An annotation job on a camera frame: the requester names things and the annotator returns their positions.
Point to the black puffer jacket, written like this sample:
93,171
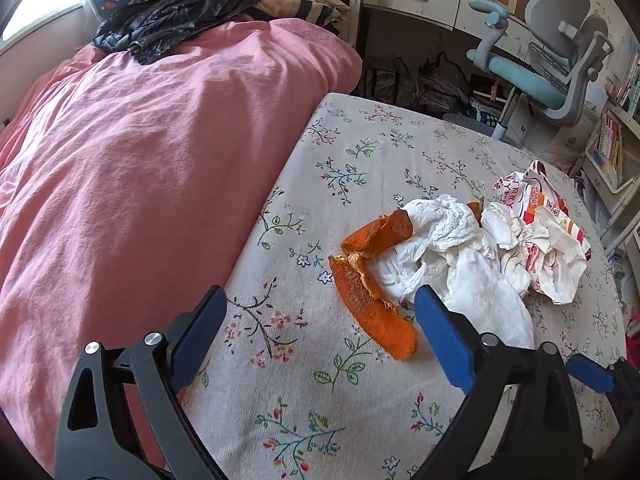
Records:
175,15

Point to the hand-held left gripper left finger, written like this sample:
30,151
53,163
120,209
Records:
200,330

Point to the white paper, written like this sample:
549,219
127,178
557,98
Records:
490,290

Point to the red and white printed wrapper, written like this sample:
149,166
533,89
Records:
540,205

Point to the window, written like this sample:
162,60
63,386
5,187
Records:
35,0

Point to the white bookshelf with books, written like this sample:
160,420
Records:
610,160

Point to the pink blanket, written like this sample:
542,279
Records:
150,160

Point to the curved orange peel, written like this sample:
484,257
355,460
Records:
380,235

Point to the floral bed sheet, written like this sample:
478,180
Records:
350,400

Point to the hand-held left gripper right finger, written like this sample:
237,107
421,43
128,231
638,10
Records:
445,340

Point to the black stool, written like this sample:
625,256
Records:
385,67

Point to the white desk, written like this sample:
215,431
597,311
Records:
425,5

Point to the striped pillow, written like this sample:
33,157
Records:
295,7

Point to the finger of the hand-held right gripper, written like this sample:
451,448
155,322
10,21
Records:
590,372

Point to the long orange peel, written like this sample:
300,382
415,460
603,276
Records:
367,310

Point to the small orange peel piece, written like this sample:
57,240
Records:
475,208

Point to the white tissue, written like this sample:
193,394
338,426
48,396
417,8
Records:
435,230
500,225

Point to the grey and blue office chair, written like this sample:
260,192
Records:
550,50

